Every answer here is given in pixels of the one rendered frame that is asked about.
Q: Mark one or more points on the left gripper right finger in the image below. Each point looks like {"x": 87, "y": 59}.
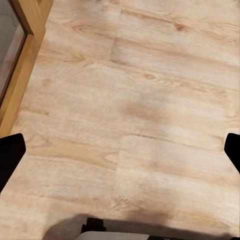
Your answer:
{"x": 232, "y": 149}

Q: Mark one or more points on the door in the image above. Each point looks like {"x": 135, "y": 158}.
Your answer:
{"x": 22, "y": 30}

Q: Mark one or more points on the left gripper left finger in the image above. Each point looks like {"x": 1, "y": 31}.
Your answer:
{"x": 12, "y": 149}

